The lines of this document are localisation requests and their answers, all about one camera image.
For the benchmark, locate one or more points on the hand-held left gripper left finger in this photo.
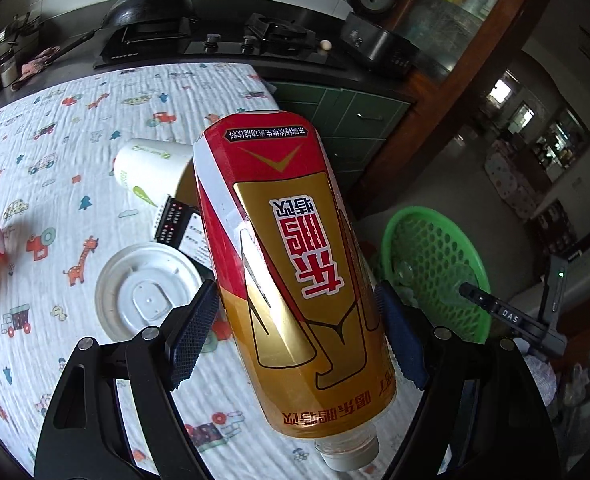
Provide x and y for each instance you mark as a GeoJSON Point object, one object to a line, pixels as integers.
{"type": "Point", "coordinates": [195, 335]}

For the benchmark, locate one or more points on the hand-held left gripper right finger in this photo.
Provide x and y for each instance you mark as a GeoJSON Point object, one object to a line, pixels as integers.
{"type": "Point", "coordinates": [400, 335]}

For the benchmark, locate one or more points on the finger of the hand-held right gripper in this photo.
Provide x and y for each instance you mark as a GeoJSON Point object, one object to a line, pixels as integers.
{"type": "Point", "coordinates": [477, 297]}

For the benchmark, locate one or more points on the green plastic basket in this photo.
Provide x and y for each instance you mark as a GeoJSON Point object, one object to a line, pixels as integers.
{"type": "Point", "coordinates": [440, 260]}

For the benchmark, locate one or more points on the gold red labelled drink bottle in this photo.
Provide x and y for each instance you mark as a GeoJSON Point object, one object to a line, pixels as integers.
{"type": "Point", "coordinates": [285, 260]}

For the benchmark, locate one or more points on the white plastic lid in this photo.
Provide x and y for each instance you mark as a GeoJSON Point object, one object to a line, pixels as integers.
{"type": "Point", "coordinates": [140, 290]}

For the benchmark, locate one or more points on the small white carton box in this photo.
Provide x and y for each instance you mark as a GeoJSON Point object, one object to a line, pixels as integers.
{"type": "Point", "coordinates": [180, 220]}

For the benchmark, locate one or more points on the white paper cup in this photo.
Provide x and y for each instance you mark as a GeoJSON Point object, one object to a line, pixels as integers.
{"type": "Point", "coordinates": [145, 165]}

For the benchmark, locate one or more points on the white printed blanket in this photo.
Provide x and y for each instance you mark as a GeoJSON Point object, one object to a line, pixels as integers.
{"type": "Point", "coordinates": [75, 185]}

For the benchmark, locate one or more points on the dark rice cooker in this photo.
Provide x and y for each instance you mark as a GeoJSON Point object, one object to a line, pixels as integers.
{"type": "Point", "coordinates": [375, 45]}

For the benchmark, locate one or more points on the wooden glass cabinet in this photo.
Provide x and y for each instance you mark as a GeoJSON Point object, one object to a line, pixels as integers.
{"type": "Point", "coordinates": [455, 20]}

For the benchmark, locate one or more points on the black gas stove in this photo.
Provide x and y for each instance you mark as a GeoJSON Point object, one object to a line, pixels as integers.
{"type": "Point", "coordinates": [225, 50]}

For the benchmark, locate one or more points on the white egg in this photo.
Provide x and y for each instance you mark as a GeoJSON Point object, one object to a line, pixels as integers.
{"type": "Point", "coordinates": [326, 47]}

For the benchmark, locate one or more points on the pink cloth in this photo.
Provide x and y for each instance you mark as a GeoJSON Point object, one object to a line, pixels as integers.
{"type": "Point", "coordinates": [40, 60]}

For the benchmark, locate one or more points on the white jar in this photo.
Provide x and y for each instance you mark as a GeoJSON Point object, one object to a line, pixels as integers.
{"type": "Point", "coordinates": [8, 70]}

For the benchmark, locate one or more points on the black wok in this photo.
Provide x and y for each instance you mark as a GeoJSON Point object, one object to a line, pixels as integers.
{"type": "Point", "coordinates": [150, 10]}

